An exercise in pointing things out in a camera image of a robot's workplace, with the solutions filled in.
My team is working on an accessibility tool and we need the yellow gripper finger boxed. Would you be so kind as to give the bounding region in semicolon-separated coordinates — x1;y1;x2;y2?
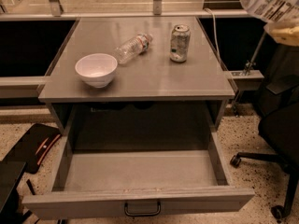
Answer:
264;19;299;47

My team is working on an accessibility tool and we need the blue label plastic bottle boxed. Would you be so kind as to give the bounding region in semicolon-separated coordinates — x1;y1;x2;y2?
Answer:
239;0;299;22

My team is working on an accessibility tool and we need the clear plastic water bottle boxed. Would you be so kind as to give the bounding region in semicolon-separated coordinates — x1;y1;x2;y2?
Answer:
114;34;153;64

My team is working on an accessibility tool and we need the open grey top drawer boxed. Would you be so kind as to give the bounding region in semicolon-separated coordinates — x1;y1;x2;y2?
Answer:
23;127;254;219

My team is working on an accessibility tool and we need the metal rod with clamp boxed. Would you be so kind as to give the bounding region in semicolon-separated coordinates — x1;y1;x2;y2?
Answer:
242;32;266;76

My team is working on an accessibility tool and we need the black office chair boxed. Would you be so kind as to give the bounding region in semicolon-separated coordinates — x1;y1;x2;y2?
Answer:
230;45;299;219

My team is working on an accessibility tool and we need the crushed silver soda can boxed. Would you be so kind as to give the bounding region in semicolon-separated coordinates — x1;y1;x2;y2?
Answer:
170;24;191;63

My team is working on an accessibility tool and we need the white ceramic bowl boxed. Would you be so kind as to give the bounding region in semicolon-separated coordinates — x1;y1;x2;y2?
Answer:
75;53;118;88

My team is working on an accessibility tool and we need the black flat panel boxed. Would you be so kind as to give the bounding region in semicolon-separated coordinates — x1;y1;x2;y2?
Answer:
0;161;27;216

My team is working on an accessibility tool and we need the white cable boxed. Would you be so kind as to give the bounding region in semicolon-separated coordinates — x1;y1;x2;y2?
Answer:
204;7;222;65

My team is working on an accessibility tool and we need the black drawer handle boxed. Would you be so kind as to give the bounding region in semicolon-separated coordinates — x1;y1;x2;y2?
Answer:
123;202;162;217

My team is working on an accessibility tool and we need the grey metal rail frame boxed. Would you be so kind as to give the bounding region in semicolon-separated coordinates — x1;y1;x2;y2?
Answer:
0;0;248;21

